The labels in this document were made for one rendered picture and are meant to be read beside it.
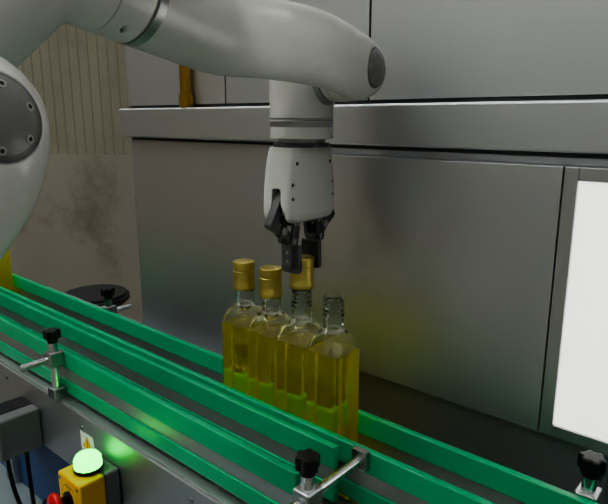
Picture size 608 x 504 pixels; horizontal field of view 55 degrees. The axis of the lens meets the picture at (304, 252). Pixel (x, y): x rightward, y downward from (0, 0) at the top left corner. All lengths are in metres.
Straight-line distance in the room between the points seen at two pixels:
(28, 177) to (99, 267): 4.02
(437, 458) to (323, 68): 0.51
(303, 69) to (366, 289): 0.38
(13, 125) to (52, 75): 4.05
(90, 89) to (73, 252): 1.15
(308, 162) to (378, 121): 0.15
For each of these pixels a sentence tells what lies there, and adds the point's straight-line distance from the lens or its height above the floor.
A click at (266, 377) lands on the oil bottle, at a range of 0.88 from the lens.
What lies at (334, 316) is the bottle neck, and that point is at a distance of 0.78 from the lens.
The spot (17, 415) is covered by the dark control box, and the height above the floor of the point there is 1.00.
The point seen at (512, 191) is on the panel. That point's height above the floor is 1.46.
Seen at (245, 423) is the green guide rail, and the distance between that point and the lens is 0.89.
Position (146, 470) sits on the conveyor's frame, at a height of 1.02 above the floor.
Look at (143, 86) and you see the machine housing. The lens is 1.32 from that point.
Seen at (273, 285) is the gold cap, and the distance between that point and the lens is 0.84.
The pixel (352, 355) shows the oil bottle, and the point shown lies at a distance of 0.80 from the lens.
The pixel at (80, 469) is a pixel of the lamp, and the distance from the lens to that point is 1.03.
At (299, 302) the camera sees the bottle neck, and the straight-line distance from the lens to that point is 0.82.
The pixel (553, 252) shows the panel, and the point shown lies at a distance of 0.76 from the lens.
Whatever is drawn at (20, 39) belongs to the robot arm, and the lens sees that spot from 0.54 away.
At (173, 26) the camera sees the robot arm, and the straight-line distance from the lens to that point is 0.59.
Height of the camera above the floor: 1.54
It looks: 13 degrees down
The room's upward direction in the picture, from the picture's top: straight up
